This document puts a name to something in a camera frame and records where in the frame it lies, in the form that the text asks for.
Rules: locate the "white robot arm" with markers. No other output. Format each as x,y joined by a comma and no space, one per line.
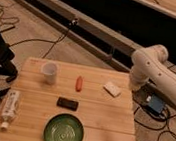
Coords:
148,63

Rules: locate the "orange carrot toy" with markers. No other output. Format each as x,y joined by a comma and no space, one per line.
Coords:
79,84

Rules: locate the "white sponge block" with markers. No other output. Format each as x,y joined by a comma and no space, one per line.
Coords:
112,89

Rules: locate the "black remote control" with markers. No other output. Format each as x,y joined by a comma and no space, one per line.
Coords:
67,103

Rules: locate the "white plastic cup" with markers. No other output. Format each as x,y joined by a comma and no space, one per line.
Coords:
49,71

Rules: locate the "green glass plate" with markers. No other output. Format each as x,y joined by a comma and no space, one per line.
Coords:
63,127

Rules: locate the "blue power box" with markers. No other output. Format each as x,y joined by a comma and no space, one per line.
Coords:
154,105

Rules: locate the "white toothpaste tube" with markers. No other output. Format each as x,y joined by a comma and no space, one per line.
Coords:
9,109

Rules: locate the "grey metal rail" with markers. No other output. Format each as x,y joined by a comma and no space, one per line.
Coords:
123,25

